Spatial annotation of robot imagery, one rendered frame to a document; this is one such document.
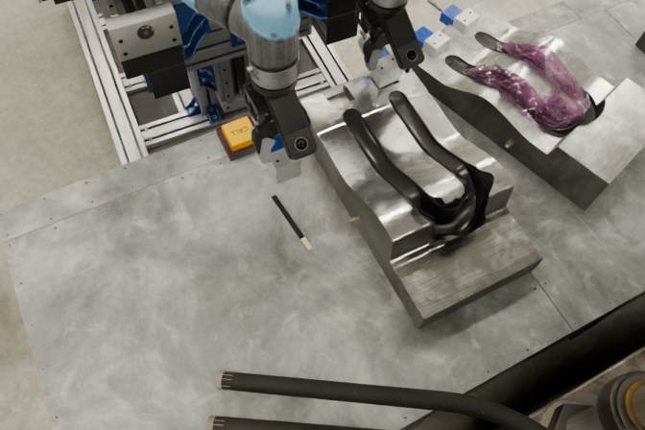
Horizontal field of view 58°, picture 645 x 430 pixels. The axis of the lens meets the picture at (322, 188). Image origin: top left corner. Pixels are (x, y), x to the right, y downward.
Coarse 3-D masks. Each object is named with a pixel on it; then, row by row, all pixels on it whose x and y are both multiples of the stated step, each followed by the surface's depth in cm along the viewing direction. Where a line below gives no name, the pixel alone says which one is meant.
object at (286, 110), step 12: (288, 96) 90; (276, 108) 89; (288, 108) 90; (300, 108) 90; (276, 120) 90; (288, 120) 90; (300, 120) 90; (288, 132) 90; (300, 132) 90; (288, 144) 90; (300, 144) 90; (312, 144) 91; (288, 156) 92; (300, 156) 90
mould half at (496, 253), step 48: (384, 96) 121; (336, 144) 115; (384, 144) 116; (384, 192) 106; (432, 192) 105; (384, 240) 103; (432, 240) 107; (480, 240) 108; (528, 240) 109; (432, 288) 103; (480, 288) 104
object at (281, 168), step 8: (280, 144) 107; (272, 152) 106; (280, 152) 105; (272, 160) 104; (280, 160) 104; (288, 160) 104; (296, 160) 104; (272, 168) 105; (280, 168) 103; (288, 168) 105; (296, 168) 106; (280, 176) 105; (288, 176) 107; (296, 176) 108
